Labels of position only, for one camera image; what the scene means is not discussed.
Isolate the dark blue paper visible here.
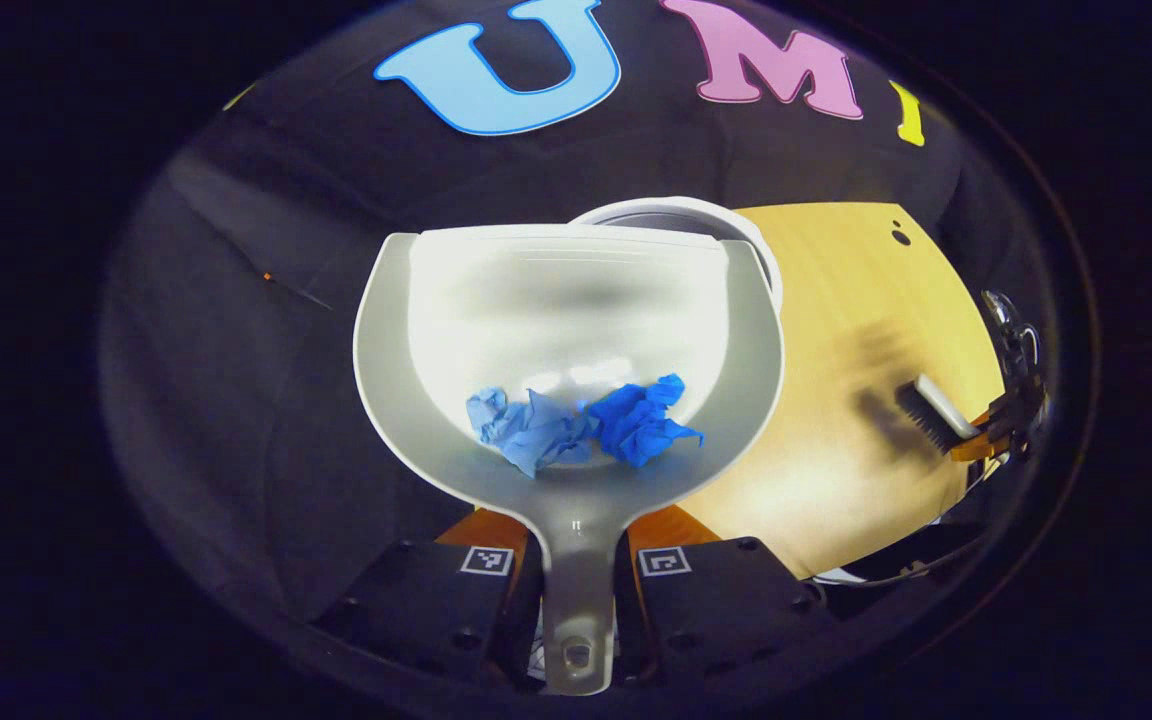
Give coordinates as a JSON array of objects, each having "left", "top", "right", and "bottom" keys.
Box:
[{"left": 586, "top": 374, "right": 705, "bottom": 468}]

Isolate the light blue paper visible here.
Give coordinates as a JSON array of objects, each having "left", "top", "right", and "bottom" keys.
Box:
[{"left": 466, "top": 387, "right": 599, "bottom": 478}]

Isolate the small white broom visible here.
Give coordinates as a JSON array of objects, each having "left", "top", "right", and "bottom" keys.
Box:
[{"left": 894, "top": 374, "right": 983, "bottom": 454}]

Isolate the white dustpan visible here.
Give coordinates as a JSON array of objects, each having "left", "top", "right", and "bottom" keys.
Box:
[{"left": 353, "top": 222, "right": 785, "bottom": 696}]

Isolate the grey garbage bin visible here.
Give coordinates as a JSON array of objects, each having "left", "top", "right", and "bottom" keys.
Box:
[{"left": 571, "top": 196, "right": 785, "bottom": 313}]

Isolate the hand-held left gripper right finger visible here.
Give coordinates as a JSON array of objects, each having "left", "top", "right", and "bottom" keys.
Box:
[{"left": 614, "top": 505, "right": 839, "bottom": 683}]

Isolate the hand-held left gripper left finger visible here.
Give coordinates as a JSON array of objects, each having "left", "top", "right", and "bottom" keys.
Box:
[{"left": 314, "top": 508, "right": 545, "bottom": 688}]

